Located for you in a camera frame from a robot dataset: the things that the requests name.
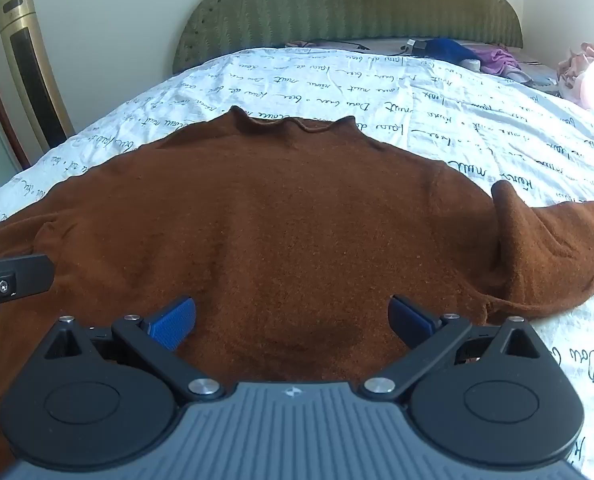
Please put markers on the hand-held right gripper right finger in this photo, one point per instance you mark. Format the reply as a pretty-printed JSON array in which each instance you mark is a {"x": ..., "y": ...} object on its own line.
[{"x": 408, "y": 317}]

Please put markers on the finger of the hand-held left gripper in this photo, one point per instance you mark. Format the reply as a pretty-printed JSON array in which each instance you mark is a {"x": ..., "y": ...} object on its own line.
[{"x": 29, "y": 275}]

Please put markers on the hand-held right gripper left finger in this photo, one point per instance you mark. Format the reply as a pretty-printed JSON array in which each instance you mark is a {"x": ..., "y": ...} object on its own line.
[{"x": 173, "y": 321}]

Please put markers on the brown knit sweater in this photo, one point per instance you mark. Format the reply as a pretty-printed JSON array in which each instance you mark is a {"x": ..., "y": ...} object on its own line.
[{"x": 277, "y": 210}]

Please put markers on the pink clothes pile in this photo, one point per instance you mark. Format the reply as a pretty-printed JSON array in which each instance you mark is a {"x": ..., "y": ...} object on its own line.
[{"x": 589, "y": 72}]

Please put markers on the gold tower fan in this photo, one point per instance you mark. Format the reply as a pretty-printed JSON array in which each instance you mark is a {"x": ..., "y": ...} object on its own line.
[{"x": 32, "y": 75}]

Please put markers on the white script-printed blanket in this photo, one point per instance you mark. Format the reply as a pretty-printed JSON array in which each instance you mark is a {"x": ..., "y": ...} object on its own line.
[{"x": 327, "y": 85}]

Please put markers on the grey cloth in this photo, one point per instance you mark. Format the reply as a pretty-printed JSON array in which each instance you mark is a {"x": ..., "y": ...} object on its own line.
[{"x": 519, "y": 76}]

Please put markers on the black charger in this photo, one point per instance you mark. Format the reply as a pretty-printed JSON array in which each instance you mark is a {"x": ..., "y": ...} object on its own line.
[{"x": 417, "y": 46}]

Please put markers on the blue cloth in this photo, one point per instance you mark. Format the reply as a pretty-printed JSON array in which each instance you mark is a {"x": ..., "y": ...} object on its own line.
[{"x": 452, "y": 49}]

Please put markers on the purple cloth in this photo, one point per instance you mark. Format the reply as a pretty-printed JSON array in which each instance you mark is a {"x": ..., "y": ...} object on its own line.
[{"x": 497, "y": 59}]

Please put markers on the small pink cloth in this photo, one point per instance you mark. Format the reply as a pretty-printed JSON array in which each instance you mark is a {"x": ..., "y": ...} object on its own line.
[{"x": 304, "y": 44}]

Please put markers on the green upholstered headboard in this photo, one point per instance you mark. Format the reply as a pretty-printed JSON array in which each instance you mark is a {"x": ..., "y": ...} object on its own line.
[{"x": 347, "y": 5}]

